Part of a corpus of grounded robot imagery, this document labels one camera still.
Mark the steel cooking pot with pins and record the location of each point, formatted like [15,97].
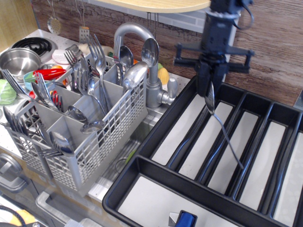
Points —
[19,61]

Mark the steel forks left compartment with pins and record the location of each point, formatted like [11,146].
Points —
[15,123]

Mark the yellow toy corn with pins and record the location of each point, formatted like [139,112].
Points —
[163,75]

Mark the grey plastic cutlery basket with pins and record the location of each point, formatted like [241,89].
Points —
[93,150]

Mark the steel spoon leaning on faucet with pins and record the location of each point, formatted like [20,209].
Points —
[150,52]

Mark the steel spoon front left compartment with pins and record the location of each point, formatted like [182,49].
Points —
[61,144]

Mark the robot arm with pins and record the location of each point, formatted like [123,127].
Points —
[222,6]

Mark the green toy cabbage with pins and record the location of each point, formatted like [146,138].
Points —
[7,93]

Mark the hanging skimmer ladle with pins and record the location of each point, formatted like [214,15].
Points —
[53,23]

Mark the light wooden shelf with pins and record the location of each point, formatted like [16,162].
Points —
[161,6]

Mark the small spoon middle compartment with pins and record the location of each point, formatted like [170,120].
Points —
[76,114]

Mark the steel spoon compartment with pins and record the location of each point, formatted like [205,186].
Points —
[91,92]
[61,144]

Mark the big steel spoon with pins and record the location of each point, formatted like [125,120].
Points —
[210,104]

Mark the steel fork back compartment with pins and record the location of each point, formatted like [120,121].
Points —
[117,45]

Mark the hanging metal spatula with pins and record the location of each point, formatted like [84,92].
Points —
[83,29]

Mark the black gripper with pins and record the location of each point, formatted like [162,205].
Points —
[213,48]

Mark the pink white sponge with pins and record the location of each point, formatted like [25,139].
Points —
[59,57]

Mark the teal toy bowl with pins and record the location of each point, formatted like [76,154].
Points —
[30,77]

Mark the steel spoon centre compartment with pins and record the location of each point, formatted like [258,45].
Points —
[91,92]

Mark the black stove burner coil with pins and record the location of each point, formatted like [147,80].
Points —
[39,45]

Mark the silver sink faucet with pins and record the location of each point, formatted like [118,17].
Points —
[156,96]

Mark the black cutlery tray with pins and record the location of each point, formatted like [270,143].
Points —
[185,163]

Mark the long fork left side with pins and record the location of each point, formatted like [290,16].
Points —
[42,97]

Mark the red toy utensil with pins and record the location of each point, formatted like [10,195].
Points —
[50,74]

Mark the large spoon over basket rim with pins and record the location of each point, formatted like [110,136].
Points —
[134,75]

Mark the steel spoon behind basket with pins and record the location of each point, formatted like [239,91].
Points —
[126,57]

